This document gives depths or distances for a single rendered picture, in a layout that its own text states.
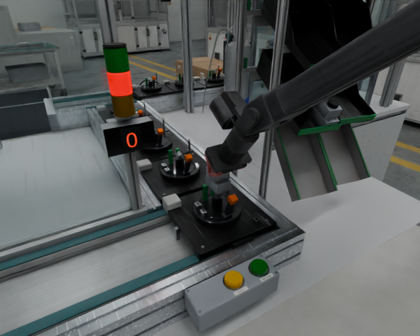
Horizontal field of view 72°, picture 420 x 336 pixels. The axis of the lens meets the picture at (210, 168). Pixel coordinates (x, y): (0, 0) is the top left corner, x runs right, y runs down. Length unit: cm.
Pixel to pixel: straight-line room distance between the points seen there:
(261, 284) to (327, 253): 31
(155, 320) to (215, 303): 14
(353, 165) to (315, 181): 18
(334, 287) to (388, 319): 13
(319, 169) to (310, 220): 19
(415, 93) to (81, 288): 448
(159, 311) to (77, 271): 25
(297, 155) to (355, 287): 39
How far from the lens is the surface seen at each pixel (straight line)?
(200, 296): 67
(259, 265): 71
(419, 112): 476
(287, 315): 79
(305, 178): 92
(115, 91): 70
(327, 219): 107
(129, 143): 74
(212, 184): 77
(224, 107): 63
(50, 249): 87
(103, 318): 67
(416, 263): 103
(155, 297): 67
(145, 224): 88
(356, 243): 101
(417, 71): 471
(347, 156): 106
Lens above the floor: 150
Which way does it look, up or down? 30 degrees down
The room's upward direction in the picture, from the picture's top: straight up
